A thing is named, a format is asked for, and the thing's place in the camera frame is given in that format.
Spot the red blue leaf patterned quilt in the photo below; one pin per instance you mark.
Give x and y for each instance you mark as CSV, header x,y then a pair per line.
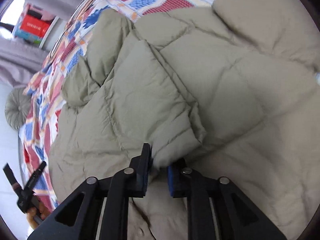
x,y
75,55

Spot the round green pleated cushion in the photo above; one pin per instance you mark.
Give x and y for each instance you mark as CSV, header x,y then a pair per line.
x,y
17,108

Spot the red box on windowsill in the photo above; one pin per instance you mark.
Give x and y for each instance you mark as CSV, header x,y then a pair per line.
x,y
34,26

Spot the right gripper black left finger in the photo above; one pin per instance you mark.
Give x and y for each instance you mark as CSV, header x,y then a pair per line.
x,y
98,208

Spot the grey curtain left panel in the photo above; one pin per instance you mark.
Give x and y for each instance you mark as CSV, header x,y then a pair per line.
x,y
19,62

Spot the khaki quilted puffer jacket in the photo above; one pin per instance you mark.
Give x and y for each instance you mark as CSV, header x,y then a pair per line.
x,y
276,162

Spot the person's left hand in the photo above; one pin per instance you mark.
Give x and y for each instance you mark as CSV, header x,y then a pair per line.
x,y
43,212

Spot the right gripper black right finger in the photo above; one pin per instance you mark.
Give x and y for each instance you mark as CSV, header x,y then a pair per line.
x,y
217,208

